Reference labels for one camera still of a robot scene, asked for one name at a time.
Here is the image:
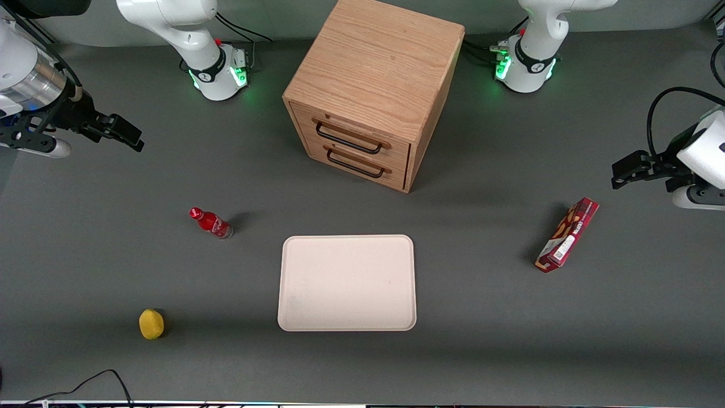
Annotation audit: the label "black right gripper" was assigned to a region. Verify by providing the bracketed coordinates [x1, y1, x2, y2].
[52, 90, 146, 153]

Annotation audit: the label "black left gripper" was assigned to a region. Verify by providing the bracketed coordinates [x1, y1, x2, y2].
[611, 126, 706, 191]

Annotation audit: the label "wooden drawer with grasped handle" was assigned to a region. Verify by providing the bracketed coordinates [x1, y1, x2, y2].
[291, 102, 412, 171]

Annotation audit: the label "black metal grasped drawer handle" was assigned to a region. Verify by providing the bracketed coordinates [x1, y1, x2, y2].
[315, 122, 383, 155]

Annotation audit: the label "wooden drawer cabinet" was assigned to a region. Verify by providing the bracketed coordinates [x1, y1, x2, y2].
[282, 0, 466, 194]

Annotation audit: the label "red snack box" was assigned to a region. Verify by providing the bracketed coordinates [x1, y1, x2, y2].
[535, 197, 600, 274]

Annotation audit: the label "small red bottle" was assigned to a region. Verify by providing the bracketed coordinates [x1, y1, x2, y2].
[189, 207, 234, 240]

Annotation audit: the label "black rounded object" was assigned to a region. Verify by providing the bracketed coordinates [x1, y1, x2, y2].
[0, 0, 92, 19]

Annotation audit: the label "yellow lemon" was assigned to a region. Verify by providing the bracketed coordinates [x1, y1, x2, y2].
[139, 308, 166, 341]

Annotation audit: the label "beige rectangular tray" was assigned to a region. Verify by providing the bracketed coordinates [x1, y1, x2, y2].
[277, 234, 417, 333]

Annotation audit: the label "black looped cable on left arm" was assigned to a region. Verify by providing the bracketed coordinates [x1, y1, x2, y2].
[647, 86, 725, 162]

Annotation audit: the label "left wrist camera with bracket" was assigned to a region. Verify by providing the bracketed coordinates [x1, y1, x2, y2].
[672, 182, 725, 212]

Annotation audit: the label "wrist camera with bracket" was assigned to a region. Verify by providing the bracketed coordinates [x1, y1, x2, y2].
[672, 182, 725, 212]
[0, 110, 73, 159]

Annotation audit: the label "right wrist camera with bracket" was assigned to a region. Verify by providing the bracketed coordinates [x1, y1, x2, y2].
[0, 110, 73, 159]

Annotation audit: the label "black cables at right arm base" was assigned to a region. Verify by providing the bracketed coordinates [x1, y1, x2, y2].
[214, 11, 274, 73]

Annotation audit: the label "black cables at arm base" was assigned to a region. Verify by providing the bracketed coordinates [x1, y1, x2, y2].
[214, 11, 274, 73]
[462, 16, 530, 64]

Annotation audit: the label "wooden drawer with free handle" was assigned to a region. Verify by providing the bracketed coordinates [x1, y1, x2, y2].
[305, 133, 410, 191]

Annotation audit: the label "black cables at left arm base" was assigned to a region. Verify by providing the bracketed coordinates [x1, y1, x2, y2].
[462, 16, 530, 64]

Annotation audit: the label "black metal free drawer handle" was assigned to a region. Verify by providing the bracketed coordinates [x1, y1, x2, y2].
[326, 148, 385, 180]

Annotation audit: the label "thin black cable at table edge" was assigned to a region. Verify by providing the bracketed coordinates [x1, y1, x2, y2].
[23, 369, 134, 408]

